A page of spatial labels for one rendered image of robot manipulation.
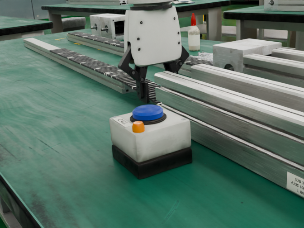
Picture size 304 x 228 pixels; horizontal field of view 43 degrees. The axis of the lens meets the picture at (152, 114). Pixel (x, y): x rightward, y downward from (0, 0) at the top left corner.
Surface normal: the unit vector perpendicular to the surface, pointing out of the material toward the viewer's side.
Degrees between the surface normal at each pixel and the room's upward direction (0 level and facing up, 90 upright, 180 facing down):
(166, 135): 90
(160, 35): 91
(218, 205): 0
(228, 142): 90
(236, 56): 90
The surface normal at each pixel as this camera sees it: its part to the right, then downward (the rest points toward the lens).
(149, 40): 0.42, 0.30
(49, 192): -0.07, -0.94
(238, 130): -0.86, 0.22
